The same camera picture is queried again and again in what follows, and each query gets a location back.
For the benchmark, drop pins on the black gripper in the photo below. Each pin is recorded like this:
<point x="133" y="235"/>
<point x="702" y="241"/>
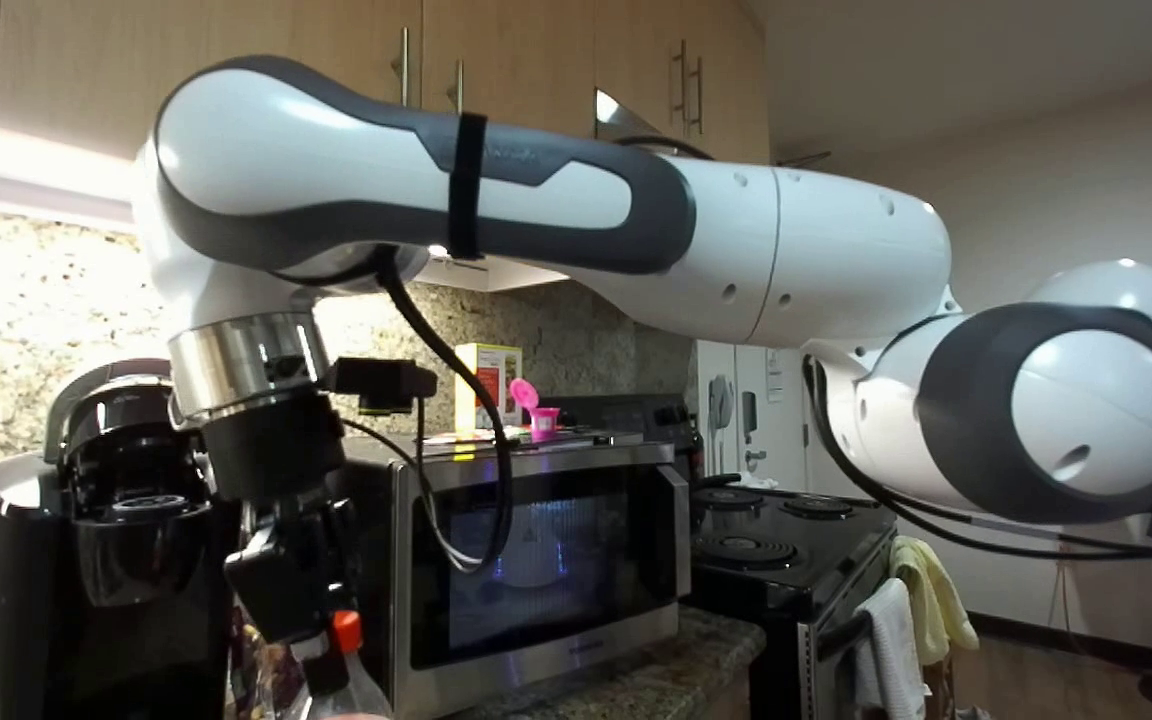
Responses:
<point x="281" y="534"/>

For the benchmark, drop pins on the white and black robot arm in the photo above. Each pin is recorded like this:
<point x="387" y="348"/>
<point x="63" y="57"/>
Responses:
<point x="802" y="254"/>

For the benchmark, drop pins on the stainless steel microwave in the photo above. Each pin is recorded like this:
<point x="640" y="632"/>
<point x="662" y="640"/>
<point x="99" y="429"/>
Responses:
<point x="579" y="563"/>

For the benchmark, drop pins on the black coffee maker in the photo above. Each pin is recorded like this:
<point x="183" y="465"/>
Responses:
<point x="31" y="601"/>

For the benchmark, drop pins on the pink coffee pod cup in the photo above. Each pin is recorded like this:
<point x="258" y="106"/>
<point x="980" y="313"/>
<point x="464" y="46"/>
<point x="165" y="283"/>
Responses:
<point x="541" y="426"/>

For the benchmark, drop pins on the black electric stove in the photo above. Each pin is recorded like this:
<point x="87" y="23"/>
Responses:
<point x="761" y="544"/>

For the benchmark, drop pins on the white refrigerator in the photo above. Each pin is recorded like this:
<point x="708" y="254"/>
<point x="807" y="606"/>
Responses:
<point x="751" y="403"/>

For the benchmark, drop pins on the white hanging towel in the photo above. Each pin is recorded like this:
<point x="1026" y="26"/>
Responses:
<point x="897" y="652"/>

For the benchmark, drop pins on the yellow hanging towel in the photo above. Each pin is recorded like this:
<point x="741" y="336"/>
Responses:
<point x="937" y="601"/>

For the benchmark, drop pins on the beige cabinet above range hood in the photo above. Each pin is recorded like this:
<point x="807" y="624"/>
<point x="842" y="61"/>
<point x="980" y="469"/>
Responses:
<point x="640" y="52"/>

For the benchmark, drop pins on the wide beige wall cabinet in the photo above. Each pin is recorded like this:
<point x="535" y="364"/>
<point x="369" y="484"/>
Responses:
<point x="71" y="52"/>

